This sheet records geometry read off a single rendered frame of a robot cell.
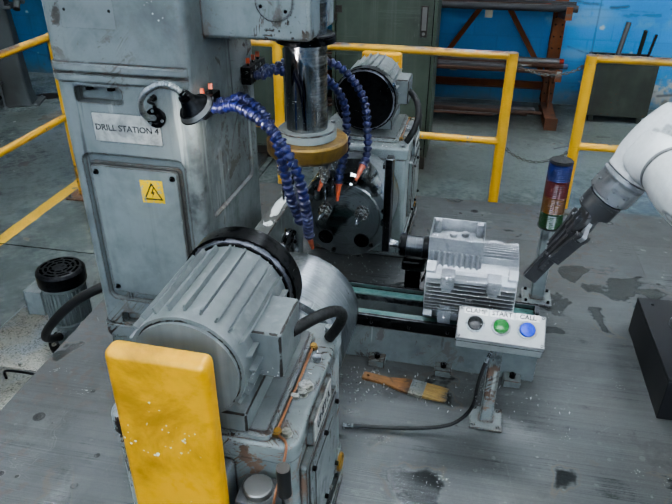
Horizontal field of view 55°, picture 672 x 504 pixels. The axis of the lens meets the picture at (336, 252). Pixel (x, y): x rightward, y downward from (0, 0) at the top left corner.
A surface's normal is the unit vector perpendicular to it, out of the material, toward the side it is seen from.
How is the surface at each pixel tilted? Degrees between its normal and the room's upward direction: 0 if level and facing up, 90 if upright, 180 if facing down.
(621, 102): 90
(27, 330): 0
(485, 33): 90
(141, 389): 90
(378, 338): 90
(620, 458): 0
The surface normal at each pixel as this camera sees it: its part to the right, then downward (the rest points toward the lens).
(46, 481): 0.00, -0.87
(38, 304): -0.20, 0.49
